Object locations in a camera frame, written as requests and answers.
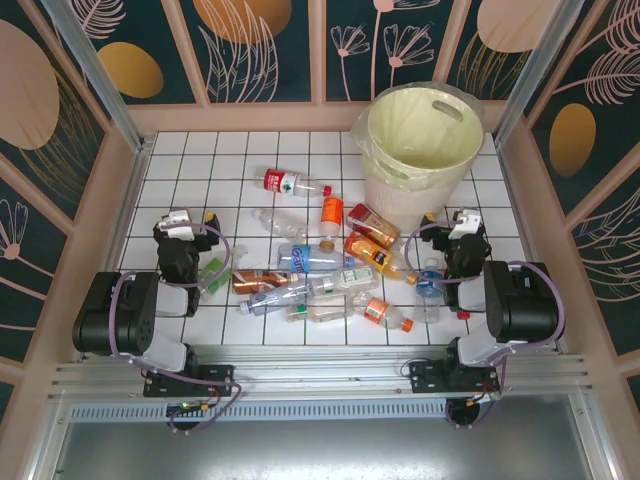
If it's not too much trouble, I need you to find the bright green label bottle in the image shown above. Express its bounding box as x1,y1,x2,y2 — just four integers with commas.
197,244,249,303

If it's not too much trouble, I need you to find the blue label water bottle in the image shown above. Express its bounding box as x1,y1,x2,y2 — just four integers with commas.
413,257,447,325

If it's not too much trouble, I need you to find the red yellow label tea bottle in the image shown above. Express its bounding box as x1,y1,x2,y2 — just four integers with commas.
347,202,404,249

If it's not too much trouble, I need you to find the orange juice bottle black label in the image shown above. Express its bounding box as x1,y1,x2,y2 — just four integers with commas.
343,230,419,286

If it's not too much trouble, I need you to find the clear unlabelled bottle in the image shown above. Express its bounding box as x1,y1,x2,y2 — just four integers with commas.
251,207,309,241

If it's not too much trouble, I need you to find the brown copper label bottle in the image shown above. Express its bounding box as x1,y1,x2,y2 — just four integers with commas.
230,269,296,296

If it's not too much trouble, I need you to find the red label water bottle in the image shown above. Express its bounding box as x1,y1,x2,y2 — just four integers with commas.
254,168,334,199

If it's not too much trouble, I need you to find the clear bottle blue lettered label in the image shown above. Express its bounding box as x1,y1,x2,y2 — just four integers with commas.
276,243,356,274

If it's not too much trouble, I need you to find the white green label bottle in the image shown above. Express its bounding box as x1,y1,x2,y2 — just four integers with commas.
309,264,381,296

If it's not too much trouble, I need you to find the orange label brown cap bottle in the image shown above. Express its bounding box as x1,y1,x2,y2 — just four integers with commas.
318,196,345,250

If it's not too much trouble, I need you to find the cream plastic waste bin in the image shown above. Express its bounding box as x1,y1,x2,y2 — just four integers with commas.
362,87,485,236

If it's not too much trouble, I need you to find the grey metal sheet panel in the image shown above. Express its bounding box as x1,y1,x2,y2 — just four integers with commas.
29,419,621,480

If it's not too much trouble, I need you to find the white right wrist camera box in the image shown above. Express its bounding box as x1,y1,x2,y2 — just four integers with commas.
446,208,482,241

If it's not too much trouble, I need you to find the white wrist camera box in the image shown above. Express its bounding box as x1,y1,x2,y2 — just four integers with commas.
158,209,201,240
446,208,482,241

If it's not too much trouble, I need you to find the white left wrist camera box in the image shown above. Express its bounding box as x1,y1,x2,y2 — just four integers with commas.
158,209,201,240

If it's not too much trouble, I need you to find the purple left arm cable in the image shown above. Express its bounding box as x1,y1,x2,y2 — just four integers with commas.
109,222,244,434

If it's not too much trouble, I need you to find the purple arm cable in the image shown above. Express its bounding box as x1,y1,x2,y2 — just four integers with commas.
403,222,567,401
109,222,244,434

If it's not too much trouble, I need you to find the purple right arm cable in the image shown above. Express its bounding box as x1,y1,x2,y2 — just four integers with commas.
403,222,567,401

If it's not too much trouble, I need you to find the aluminium side rail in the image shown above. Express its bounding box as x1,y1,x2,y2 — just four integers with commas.
494,141,569,354
79,139,154,361

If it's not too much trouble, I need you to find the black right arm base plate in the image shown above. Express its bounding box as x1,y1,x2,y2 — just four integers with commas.
408,359,501,394

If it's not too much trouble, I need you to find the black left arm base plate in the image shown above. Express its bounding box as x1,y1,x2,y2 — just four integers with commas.
143,363,236,399

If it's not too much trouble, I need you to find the black round cable port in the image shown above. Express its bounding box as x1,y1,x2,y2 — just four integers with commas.
166,402,216,434
446,397,494,430

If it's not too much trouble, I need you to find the aluminium frame post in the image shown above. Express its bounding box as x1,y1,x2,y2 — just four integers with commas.
39,0,151,151
494,0,586,146

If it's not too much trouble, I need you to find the aluminium mounting rail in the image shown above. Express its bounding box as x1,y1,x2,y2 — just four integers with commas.
47,344,594,401

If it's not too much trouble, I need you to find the slotted grey cable duct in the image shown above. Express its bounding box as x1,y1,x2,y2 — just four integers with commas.
67,399,451,424

